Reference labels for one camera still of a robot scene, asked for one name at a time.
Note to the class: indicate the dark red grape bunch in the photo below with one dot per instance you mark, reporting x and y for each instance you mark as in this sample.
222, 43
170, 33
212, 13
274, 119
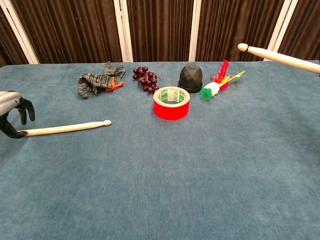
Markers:
147, 80

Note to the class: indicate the colourful feather shuttlecock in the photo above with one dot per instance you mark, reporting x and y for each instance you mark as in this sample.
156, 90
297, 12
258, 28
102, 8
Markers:
211, 90

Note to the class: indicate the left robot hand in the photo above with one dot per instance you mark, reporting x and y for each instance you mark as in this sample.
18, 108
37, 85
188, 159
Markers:
10, 100

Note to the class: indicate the pale wooden drumstick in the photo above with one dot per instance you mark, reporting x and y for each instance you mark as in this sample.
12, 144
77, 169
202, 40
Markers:
67, 128
280, 57

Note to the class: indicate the blue carpet table cover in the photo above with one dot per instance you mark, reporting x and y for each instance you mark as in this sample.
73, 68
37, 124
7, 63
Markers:
160, 175

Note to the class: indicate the white screen frame post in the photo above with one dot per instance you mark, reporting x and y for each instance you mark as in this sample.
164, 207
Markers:
31, 50
270, 40
192, 53
129, 52

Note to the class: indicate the brown pleated curtain panel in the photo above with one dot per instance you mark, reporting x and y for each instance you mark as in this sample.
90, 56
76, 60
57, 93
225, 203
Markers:
160, 30
307, 25
7, 45
75, 30
237, 25

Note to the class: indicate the red tape roll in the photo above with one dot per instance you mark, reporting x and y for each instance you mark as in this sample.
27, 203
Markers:
171, 111

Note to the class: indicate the black faceted dice cup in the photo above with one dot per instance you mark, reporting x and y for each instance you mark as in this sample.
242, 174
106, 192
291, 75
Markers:
190, 77

